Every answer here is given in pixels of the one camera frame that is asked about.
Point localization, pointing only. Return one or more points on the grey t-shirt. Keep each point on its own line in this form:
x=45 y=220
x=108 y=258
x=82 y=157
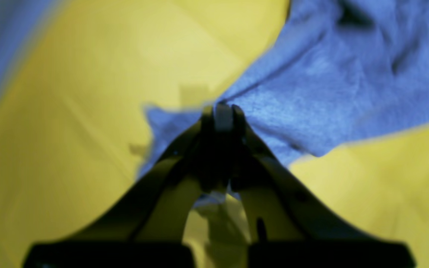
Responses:
x=340 y=71

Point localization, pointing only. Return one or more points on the yellow table cloth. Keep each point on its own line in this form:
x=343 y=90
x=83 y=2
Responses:
x=75 y=74

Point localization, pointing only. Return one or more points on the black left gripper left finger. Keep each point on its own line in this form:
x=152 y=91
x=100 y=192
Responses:
x=144 y=229

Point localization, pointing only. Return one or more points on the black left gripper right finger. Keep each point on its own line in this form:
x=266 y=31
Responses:
x=289 y=226

